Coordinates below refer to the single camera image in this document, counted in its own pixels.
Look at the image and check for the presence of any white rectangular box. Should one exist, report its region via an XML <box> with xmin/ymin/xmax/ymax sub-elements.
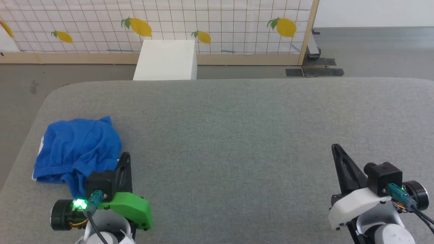
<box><xmin>133</xmin><ymin>39</ymin><xmax>198</xmax><ymax>81</ymax></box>

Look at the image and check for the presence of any black floor plate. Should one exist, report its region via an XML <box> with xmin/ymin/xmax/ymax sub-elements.
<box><xmin>285</xmin><ymin>58</ymin><xmax>345</xmax><ymax>78</ymax></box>

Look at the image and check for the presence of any blue garment with white trim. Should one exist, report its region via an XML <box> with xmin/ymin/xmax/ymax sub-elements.
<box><xmin>32</xmin><ymin>116</ymin><xmax>123</xmax><ymax>200</ymax></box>

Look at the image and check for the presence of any lemon print grid screen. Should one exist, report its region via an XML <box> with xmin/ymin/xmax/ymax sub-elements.
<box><xmin>0</xmin><ymin>0</ymin><xmax>314</xmax><ymax>55</ymax></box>

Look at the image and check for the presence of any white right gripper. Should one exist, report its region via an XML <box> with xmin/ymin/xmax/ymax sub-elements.
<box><xmin>328</xmin><ymin>144</ymin><xmax>429</xmax><ymax>231</ymax></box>

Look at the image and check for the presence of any lemon-print grid partition panel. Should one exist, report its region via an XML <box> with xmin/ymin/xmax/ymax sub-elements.
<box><xmin>0</xmin><ymin>0</ymin><xmax>320</xmax><ymax>66</ymax></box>

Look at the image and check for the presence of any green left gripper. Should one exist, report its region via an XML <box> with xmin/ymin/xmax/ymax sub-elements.
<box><xmin>50</xmin><ymin>152</ymin><xmax>153</xmax><ymax>231</ymax></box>

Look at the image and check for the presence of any grey metal screen foot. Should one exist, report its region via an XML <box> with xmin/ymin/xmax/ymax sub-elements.
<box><xmin>306</xmin><ymin>30</ymin><xmax>322</xmax><ymax>60</ymax></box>

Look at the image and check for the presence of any black cable with teal plug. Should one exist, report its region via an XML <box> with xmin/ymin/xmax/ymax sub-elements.
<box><xmin>85</xmin><ymin>190</ymin><xmax>110</xmax><ymax>244</ymax></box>
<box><xmin>387</xmin><ymin>183</ymin><xmax>434</xmax><ymax>235</ymax></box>

